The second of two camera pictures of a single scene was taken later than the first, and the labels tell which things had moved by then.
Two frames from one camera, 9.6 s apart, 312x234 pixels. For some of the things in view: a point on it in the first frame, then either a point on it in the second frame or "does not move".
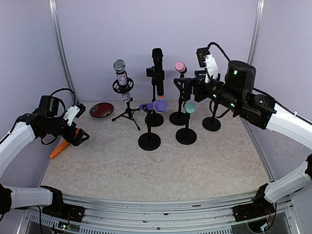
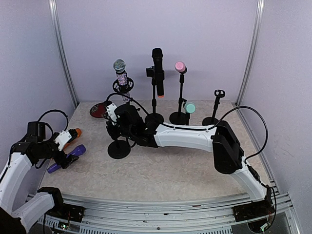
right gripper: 199,80 → 114,135
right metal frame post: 260,11 does not move
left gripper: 76,140 → 67,161
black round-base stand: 212,124 does not move
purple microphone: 159,105 → 79,151
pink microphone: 181,67 does not move
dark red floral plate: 101,109 does not move
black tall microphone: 157,54 does not move
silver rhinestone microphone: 119,67 does not move
